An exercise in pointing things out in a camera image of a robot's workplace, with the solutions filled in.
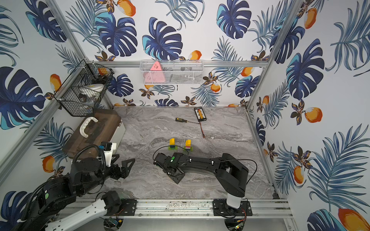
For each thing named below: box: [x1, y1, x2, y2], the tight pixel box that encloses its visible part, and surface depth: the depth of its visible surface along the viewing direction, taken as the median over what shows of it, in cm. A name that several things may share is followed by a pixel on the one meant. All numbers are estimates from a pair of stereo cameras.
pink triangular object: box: [143, 61, 166, 83], surface depth 92 cm
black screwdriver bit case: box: [193, 106, 207, 122], surface depth 116 cm
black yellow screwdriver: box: [175, 117, 200, 125], surface depth 112 cm
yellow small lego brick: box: [169, 137, 175, 145], surface depth 92 cm
